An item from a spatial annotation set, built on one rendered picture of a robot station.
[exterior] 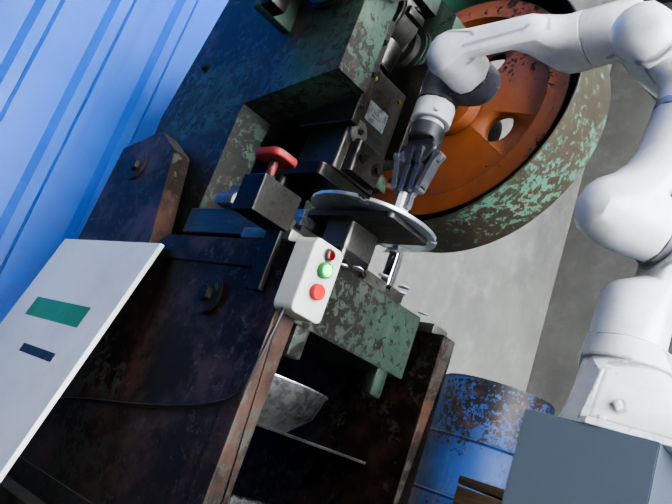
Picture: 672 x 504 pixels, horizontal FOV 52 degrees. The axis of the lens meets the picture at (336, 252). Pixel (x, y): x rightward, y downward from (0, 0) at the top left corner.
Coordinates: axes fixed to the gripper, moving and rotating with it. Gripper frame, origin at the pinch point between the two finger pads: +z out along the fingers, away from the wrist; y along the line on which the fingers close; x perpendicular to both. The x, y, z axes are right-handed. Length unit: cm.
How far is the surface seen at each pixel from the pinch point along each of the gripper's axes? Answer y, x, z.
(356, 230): -7.9, -2.6, 6.6
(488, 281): -137, 252, -79
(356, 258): -7.9, 0.3, 11.9
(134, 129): -135, 1, -32
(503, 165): -1.3, 33.2, -29.8
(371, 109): -17.2, -2.0, -25.2
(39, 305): -72, -30, 42
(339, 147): -17.7, -6.8, -12.0
